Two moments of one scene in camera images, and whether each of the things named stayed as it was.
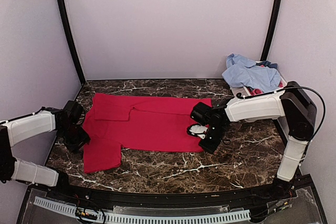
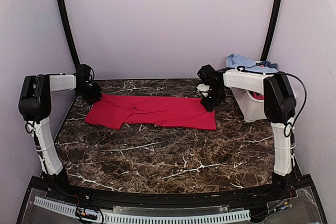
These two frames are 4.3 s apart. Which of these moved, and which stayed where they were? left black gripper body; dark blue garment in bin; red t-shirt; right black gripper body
Moved: red t-shirt; left black gripper body; right black gripper body
Stayed: dark blue garment in bin
